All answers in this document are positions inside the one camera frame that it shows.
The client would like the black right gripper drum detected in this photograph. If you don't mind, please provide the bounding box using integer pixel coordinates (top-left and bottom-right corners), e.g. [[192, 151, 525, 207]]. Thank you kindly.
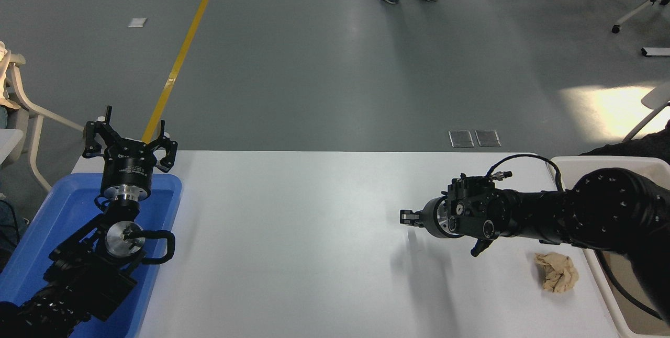
[[419, 197, 444, 238]]

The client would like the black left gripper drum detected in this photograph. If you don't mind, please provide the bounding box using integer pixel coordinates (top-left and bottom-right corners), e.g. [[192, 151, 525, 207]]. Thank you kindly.
[[101, 138, 158, 188]]

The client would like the tan paper ball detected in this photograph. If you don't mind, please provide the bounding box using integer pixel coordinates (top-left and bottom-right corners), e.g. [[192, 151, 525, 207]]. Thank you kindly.
[[534, 252, 579, 294]]

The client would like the blue plastic tray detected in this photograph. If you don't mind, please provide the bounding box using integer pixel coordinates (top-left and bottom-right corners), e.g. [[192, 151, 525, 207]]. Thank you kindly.
[[0, 172, 183, 338]]

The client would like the seated person beside white chair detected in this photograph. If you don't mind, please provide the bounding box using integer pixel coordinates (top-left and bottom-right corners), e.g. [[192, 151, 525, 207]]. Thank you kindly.
[[0, 41, 29, 271]]

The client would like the large pale plastic bin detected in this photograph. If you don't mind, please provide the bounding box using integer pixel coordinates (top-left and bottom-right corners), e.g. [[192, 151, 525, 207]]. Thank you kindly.
[[550, 156, 670, 337]]

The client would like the person in dark top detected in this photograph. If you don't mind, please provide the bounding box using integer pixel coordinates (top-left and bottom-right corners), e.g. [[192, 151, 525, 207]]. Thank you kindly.
[[580, 121, 670, 166]]

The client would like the white chair with grey leg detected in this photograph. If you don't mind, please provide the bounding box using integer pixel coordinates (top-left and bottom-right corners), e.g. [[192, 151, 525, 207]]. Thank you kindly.
[[623, 82, 670, 142]]

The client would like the office chair wheeled base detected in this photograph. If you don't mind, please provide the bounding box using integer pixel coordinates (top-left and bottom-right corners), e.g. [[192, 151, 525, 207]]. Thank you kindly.
[[590, 0, 670, 34]]

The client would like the white chair with curved frame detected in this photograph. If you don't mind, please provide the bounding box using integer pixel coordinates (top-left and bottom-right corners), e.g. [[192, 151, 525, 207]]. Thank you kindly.
[[5, 54, 85, 192]]

